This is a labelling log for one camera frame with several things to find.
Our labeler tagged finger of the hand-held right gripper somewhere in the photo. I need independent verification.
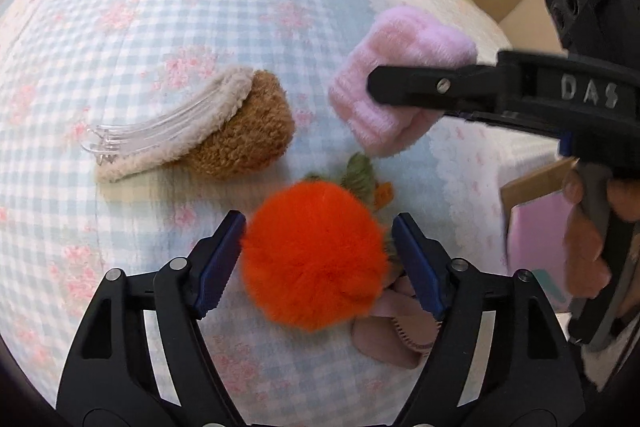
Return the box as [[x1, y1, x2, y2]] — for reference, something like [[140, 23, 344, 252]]
[[366, 65, 502, 112], [450, 108, 568, 142]]

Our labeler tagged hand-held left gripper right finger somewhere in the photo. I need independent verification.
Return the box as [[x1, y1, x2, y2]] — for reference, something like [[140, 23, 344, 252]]
[[391, 212, 586, 427]]

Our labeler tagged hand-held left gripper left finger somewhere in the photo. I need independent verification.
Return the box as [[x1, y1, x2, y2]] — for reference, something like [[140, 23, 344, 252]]
[[56, 209, 248, 427]]

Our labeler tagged pink fluffy hair accessory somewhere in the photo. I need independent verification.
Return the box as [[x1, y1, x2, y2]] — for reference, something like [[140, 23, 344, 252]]
[[327, 5, 478, 158]]

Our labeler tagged orange pom pom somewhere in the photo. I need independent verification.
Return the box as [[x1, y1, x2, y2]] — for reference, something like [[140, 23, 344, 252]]
[[240, 179, 391, 334]]

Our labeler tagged cardboard box with pink print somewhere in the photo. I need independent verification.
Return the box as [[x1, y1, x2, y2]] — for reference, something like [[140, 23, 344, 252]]
[[500, 156, 581, 314]]

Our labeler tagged person's right hand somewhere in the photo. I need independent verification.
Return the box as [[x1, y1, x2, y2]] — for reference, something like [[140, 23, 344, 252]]
[[562, 167, 640, 302]]

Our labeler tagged dusty pink hair clip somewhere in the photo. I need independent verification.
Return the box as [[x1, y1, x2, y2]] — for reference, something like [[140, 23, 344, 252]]
[[350, 277, 442, 370]]

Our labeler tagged brown plush hair claw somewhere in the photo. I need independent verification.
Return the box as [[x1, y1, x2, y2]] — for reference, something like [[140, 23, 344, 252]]
[[82, 64, 296, 184]]

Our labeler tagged blue checkered floral blanket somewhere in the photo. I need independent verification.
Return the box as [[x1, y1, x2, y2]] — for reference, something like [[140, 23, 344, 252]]
[[0, 0, 571, 427]]

